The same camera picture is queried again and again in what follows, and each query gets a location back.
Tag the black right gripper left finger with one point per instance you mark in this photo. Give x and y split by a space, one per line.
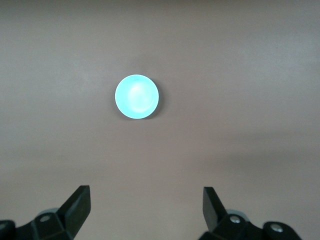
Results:
65 220

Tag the brown table cover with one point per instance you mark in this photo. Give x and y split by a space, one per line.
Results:
225 75

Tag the light blue bowl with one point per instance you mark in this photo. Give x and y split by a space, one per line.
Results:
136 96

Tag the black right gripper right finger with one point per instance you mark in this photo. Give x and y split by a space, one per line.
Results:
225 225

